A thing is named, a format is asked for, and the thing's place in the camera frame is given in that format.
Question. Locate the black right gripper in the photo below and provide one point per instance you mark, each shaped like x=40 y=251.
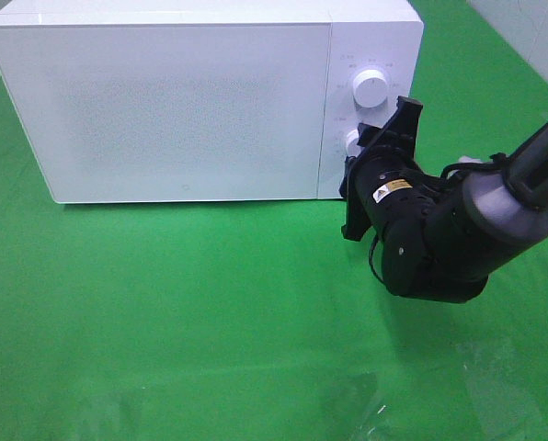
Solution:
x=386 y=190

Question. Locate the white microwave knob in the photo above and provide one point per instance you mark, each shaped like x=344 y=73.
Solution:
x=353 y=148
x=370 y=88

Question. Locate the white microwave door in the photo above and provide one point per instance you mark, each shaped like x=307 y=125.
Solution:
x=170 y=113

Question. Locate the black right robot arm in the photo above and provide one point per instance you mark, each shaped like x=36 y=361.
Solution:
x=442 y=236

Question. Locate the clear tape patch front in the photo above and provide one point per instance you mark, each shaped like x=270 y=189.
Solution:
x=352 y=408

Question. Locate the clear tape patch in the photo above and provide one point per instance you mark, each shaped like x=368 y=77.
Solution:
x=352 y=408
x=504 y=408

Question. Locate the clear tape patch right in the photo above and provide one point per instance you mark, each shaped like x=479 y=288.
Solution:
x=504 y=408

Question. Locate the white microwave oven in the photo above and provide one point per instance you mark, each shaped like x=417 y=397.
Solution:
x=382 y=35

